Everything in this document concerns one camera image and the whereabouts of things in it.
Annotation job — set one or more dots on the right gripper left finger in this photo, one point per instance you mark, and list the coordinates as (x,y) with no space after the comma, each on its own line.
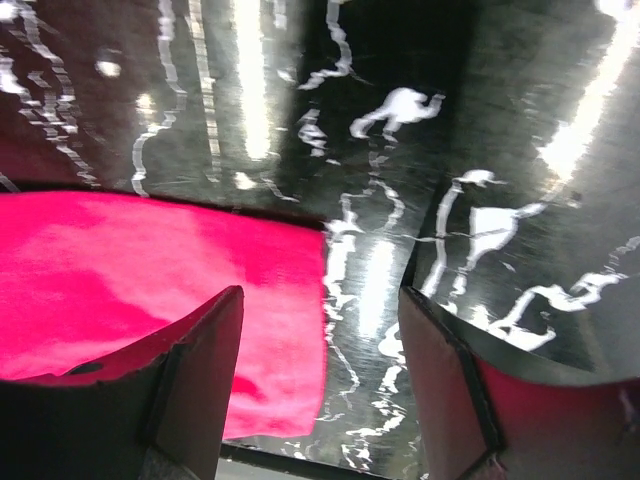
(168,392)

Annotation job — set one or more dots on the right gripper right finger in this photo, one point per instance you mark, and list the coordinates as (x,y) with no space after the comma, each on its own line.
(478,422)

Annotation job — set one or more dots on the crimson t shirt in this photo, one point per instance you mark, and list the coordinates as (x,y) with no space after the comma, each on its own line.
(85,274)

